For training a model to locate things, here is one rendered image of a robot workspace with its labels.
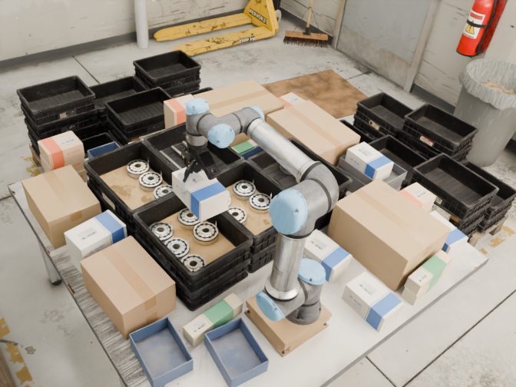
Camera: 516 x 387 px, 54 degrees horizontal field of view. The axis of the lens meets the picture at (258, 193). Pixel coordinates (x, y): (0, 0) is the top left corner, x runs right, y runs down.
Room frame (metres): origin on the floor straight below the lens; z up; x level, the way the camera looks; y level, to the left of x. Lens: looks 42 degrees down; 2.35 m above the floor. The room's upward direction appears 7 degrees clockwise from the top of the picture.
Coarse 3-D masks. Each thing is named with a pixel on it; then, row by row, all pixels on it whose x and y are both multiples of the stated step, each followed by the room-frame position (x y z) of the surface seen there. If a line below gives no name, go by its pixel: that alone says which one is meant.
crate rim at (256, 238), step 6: (240, 162) 1.79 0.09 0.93; (246, 162) 1.79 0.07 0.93; (228, 168) 1.74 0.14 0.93; (264, 174) 1.72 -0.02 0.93; (270, 180) 1.69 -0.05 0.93; (276, 186) 1.66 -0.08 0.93; (246, 228) 1.38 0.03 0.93; (270, 228) 1.40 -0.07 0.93; (252, 234) 1.35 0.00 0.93; (258, 234) 1.35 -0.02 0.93; (264, 234) 1.36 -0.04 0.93; (258, 240) 1.34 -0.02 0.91
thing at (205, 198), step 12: (192, 180) 1.39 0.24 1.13; (204, 180) 1.40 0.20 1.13; (216, 180) 1.41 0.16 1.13; (180, 192) 1.37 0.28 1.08; (192, 192) 1.33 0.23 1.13; (204, 192) 1.33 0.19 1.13; (216, 192) 1.34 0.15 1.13; (228, 192) 1.35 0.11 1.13; (192, 204) 1.32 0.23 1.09; (204, 204) 1.28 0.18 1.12; (216, 204) 1.32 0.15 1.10; (204, 216) 1.28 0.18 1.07
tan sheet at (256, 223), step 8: (232, 192) 1.69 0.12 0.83; (256, 192) 1.71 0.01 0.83; (232, 200) 1.64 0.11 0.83; (240, 200) 1.64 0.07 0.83; (248, 200) 1.65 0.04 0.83; (248, 208) 1.60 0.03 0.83; (248, 216) 1.55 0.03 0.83; (256, 216) 1.56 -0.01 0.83; (264, 216) 1.56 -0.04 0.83; (248, 224) 1.50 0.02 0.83; (256, 224) 1.51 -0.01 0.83; (264, 224) 1.51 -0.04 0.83; (272, 224) 1.52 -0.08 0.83; (256, 232) 1.46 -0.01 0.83
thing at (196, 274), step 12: (156, 204) 1.45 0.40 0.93; (228, 216) 1.44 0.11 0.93; (144, 228) 1.32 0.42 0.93; (240, 228) 1.38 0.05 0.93; (156, 240) 1.26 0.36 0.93; (252, 240) 1.32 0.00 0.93; (168, 252) 1.21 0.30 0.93; (228, 252) 1.25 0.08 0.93; (180, 264) 1.16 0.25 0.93; (216, 264) 1.19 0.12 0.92; (192, 276) 1.12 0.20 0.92
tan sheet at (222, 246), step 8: (176, 216) 1.50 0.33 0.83; (176, 224) 1.45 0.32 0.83; (176, 232) 1.41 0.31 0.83; (184, 232) 1.41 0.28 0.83; (192, 232) 1.42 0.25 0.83; (192, 240) 1.37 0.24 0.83; (224, 240) 1.39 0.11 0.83; (192, 248) 1.33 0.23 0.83; (200, 248) 1.34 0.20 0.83; (208, 248) 1.34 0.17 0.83; (216, 248) 1.35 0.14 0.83; (224, 248) 1.35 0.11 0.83; (232, 248) 1.36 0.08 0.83; (208, 256) 1.30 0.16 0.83; (216, 256) 1.30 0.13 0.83
